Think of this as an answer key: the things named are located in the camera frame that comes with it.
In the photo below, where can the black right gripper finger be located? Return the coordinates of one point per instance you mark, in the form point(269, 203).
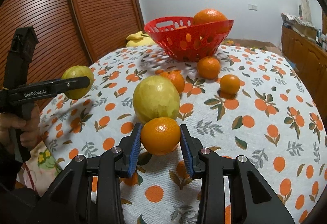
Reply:
point(66, 84)

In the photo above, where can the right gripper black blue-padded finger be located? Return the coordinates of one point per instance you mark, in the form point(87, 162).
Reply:
point(88, 189)
point(252, 198)

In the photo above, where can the small yellow-green apple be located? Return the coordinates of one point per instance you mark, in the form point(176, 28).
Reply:
point(78, 71)

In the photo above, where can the small tangerine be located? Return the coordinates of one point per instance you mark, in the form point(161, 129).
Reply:
point(160, 136)
point(176, 78)
point(208, 67)
point(230, 84)

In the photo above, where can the large orange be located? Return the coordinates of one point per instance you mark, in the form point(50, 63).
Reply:
point(208, 16)

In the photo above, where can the person's left hand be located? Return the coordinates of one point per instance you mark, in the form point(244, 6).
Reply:
point(30, 130)

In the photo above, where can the orange-print white tablecloth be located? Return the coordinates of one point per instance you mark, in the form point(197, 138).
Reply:
point(273, 120)

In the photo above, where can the brown louvered wardrobe door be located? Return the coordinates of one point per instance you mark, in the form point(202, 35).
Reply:
point(70, 32)

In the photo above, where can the yellow plush toy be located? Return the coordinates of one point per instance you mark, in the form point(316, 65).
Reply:
point(139, 39)

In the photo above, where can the red perforated plastic basket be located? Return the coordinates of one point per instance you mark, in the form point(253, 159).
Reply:
point(183, 41)

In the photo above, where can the floral bed blanket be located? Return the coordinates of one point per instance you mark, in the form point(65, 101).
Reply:
point(253, 44)

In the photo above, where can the wooden cabinet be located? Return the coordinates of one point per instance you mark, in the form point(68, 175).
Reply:
point(310, 62)

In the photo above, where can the clutter on cabinet top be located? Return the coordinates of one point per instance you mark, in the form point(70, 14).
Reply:
point(304, 28)

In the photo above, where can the white wall switch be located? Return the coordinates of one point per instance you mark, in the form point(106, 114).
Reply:
point(252, 7)

